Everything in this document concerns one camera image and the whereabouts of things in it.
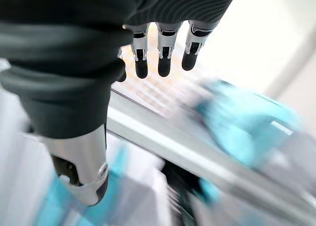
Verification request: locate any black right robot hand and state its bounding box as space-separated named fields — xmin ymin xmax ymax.
xmin=0 ymin=0 xmax=240 ymax=207

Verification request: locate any light blue waste bin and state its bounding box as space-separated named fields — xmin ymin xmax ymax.
xmin=195 ymin=80 xmax=303 ymax=167

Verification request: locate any blue front cart drawer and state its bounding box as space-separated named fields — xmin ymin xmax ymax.
xmin=32 ymin=147 xmax=129 ymax=226

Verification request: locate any white medical cart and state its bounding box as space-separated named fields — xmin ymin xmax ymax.
xmin=0 ymin=58 xmax=316 ymax=226

